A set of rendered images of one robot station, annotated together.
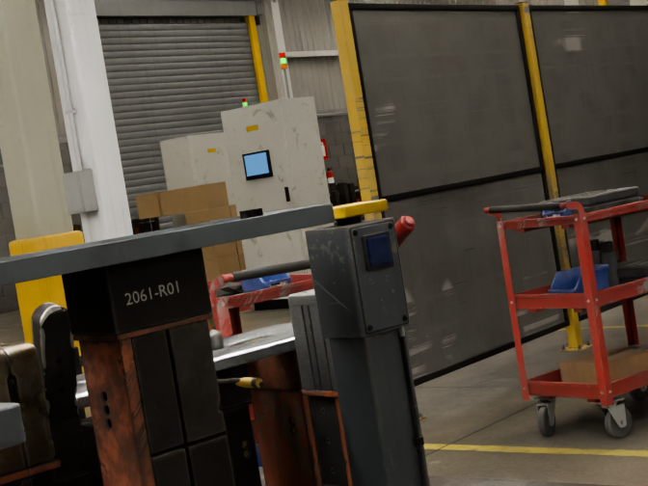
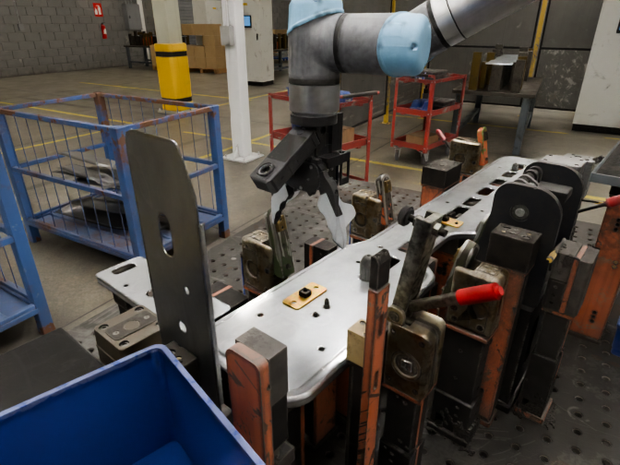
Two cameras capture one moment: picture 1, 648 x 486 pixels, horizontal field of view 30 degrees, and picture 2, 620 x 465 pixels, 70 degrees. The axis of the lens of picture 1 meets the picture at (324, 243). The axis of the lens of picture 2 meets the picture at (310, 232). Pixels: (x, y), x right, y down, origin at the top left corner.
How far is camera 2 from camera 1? 1.12 m
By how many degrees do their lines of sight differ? 25
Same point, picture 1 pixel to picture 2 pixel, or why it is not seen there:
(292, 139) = (261, 12)
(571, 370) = (411, 137)
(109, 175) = (239, 29)
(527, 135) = not seen: hidden behind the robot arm
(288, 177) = (258, 29)
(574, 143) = not seen: hidden behind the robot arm
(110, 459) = (607, 241)
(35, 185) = (168, 19)
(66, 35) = not seen: outside the picture
